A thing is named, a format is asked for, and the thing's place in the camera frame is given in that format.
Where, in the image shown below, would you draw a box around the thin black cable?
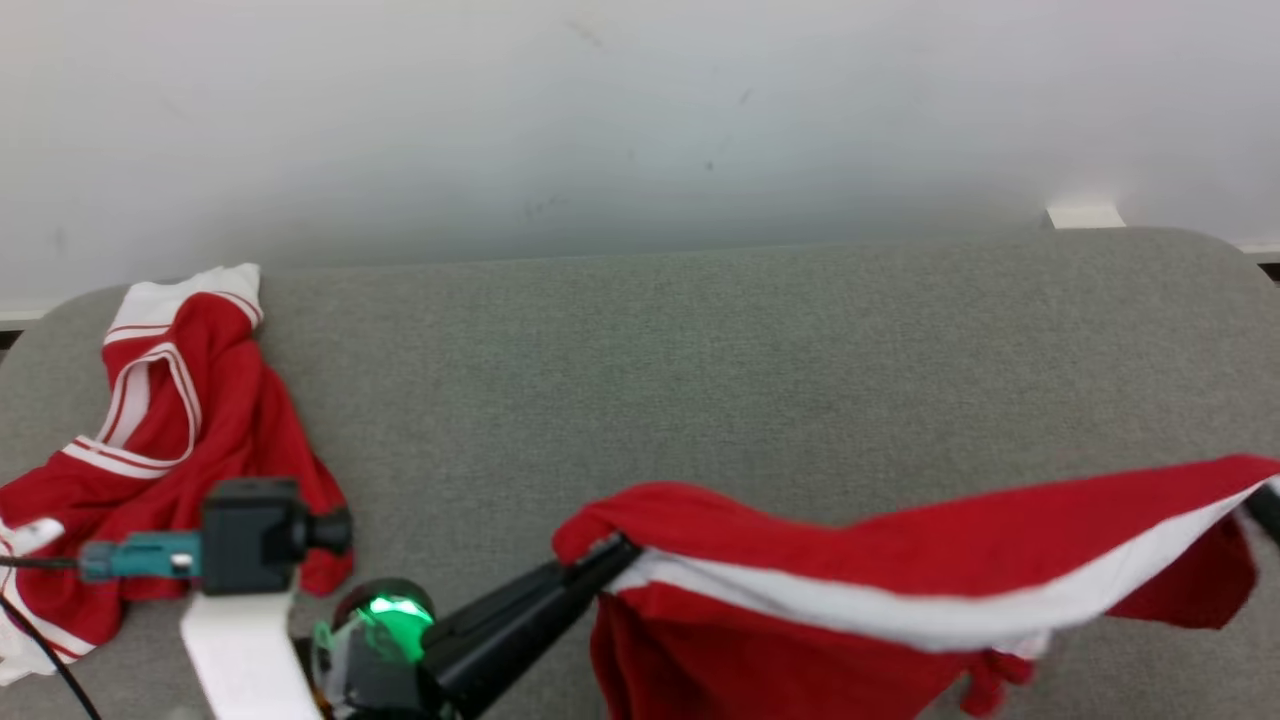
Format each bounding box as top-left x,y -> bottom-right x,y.
0,554 -> 103,720

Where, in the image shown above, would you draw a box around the white block at wall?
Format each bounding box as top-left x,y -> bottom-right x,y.
1044,204 -> 1127,230

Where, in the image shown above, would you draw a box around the teal camera cable connector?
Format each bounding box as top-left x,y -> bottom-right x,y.
77,532 -> 202,584

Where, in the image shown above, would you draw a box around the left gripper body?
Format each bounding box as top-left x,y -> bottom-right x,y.
311,577 -> 452,720

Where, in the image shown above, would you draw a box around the white camera bracket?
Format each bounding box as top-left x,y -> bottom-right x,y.
179,588 -> 323,720

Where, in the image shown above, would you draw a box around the red basketball jersey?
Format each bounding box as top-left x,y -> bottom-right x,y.
0,263 -> 354,687

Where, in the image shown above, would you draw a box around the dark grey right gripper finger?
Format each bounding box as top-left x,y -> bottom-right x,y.
1244,484 -> 1280,547

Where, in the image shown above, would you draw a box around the red white-striped shorts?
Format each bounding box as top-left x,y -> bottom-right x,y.
552,454 -> 1280,720

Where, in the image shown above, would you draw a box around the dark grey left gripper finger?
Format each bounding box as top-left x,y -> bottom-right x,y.
425,535 -> 642,667
440,567 -> 622,717

